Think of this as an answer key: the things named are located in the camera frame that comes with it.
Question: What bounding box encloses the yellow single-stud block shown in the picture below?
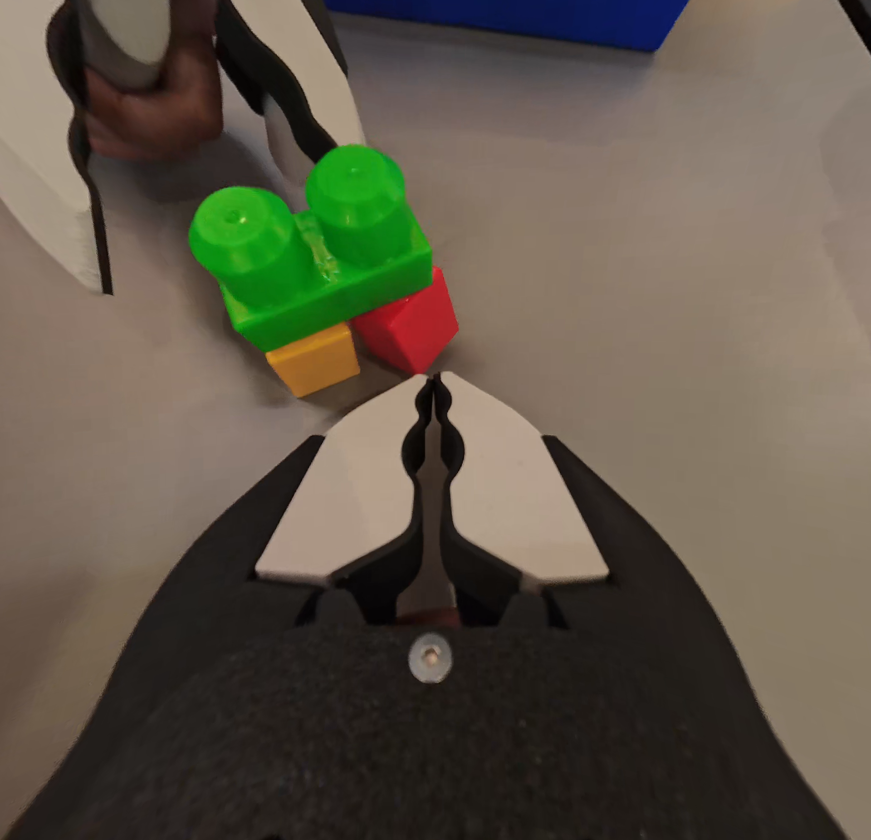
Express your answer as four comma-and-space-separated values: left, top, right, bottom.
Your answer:
265, 323, 362, 399

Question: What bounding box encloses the green two-stud block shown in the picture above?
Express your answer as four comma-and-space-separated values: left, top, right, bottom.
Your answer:
188, 144, 434, 353

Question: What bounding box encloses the blue plastic bin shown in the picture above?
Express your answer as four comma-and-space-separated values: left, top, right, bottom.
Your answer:
313, 0, 710, 53

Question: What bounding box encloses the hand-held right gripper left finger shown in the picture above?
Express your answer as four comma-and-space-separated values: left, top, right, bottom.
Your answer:
255, 375, 436, 626

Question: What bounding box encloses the red single-stud block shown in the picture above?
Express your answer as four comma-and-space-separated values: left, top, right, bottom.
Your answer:
350, 266, 460, 375

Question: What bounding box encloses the person's left hand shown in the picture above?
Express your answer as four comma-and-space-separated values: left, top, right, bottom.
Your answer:
85, 0, 225, 160

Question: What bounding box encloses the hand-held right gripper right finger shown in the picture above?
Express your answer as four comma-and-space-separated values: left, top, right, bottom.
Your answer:
433, 372, 610, 626

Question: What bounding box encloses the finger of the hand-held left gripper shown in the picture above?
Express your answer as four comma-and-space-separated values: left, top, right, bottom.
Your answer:
0, 0, 113, 296
214, 0, 368, 194

